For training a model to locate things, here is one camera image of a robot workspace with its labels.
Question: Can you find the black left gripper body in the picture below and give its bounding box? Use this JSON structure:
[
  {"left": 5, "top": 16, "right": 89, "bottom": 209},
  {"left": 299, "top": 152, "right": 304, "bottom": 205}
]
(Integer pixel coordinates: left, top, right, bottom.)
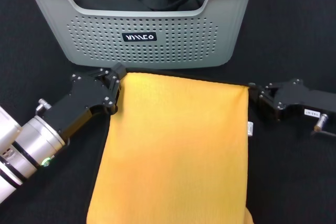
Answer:
[{"left": 44, "top": 73, "right": 118, "bottom": 141}]

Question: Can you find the grey perforated storage basket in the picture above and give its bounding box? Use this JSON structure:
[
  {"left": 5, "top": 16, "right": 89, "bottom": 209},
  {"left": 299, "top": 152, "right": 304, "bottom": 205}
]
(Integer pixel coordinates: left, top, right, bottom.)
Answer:
[{"left": 20, "top": 0, "right": 260, "bottom": 69}]

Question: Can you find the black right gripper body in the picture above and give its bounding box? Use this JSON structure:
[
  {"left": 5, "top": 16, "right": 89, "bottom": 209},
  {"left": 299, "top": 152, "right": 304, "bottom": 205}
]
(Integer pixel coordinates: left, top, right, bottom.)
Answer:
[{"left": 272, "top": 78, "right": 336, "bottom": 122}]

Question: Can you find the black tablecloth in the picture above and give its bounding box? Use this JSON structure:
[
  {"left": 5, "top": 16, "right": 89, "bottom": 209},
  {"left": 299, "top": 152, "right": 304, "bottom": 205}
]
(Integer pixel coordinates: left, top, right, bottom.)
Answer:
[{"left": 0, "top": 0, "right": 336, "bottom": 224}]

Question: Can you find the yellow and grey towel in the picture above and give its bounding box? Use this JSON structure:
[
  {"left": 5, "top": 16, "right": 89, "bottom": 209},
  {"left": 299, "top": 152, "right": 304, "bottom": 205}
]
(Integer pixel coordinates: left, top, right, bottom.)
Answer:
[{"left": 85, "top": 70, "right": 255, "bottom": 224}]

